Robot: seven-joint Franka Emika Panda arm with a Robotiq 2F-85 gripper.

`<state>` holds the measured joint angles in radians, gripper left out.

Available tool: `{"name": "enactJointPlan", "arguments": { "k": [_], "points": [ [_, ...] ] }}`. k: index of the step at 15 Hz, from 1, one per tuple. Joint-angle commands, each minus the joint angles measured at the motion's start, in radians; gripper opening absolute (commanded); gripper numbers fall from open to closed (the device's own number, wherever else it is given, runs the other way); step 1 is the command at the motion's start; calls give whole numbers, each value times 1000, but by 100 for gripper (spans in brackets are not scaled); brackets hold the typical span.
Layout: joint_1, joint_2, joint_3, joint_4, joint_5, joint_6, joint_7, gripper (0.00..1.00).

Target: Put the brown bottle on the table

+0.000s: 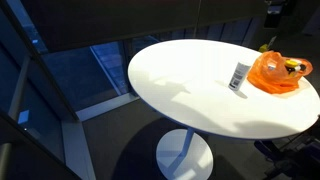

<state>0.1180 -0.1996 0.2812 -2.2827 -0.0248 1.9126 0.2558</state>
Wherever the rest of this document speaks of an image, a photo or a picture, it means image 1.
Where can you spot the dark roller window blind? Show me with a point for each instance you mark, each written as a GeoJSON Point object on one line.
{"type": "Point", "coordinates": [68, 24]}

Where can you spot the white cylindrical labelled bottle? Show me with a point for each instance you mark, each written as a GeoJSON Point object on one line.
{"type": "Point", "coordinates": [238, 76]}

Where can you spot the white round pedestal table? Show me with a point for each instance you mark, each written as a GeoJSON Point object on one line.
{"type": "Point", "coordinates": [193, 83]}

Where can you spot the yellow object behind table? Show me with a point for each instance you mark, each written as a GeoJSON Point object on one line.
{"type": "Point", "coordinates": [263, 48]}

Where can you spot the orange plastic bag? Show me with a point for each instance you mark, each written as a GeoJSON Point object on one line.
{"type": "Point", "coordinates": [269, 74]}

